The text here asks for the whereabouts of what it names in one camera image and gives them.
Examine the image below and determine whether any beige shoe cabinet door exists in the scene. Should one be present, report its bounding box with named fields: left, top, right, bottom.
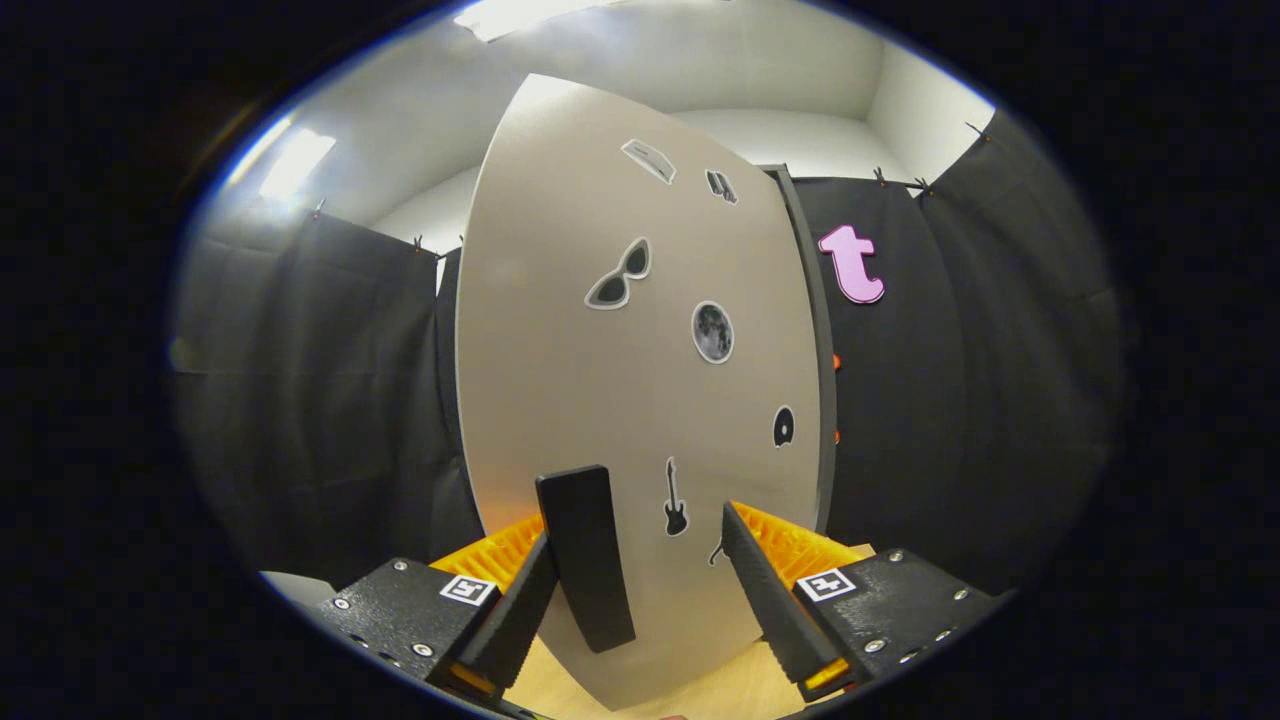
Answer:
left=455, top=72, right=826, bottom=711

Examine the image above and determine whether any black backdrop cloth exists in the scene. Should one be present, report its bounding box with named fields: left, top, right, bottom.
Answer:
left=175, top=110, right=1126, bottom=601

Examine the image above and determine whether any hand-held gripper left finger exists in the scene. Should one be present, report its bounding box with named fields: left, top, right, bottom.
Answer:
left=320, top=503, right=561, bottom=696

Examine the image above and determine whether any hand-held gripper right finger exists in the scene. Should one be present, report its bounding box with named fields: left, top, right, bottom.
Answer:
left=721, top=500, right=1001, bottom=701

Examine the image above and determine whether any black door handle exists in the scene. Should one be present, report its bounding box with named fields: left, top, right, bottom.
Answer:
left=535, top=464, right=637, bottom=654

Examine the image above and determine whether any wide ceiling light panel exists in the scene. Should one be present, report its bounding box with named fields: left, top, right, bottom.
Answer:
left=455, top=0, right=641, bottom=43

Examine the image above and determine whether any narrow ceiling light panel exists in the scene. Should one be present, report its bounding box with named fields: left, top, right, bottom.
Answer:
left=258, top=128, right=338, bottom=201

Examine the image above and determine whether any light grey panel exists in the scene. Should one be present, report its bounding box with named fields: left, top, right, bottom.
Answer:
left=262, top=570, right=336, bottom=606

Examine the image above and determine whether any row of black cloth clips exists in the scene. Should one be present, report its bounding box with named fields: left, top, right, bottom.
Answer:
left=313, top=120, right=991, bottom=256

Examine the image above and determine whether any dark grey shoe cabinet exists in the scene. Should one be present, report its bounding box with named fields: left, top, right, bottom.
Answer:
left=765, top=163, right=839, bottom=536

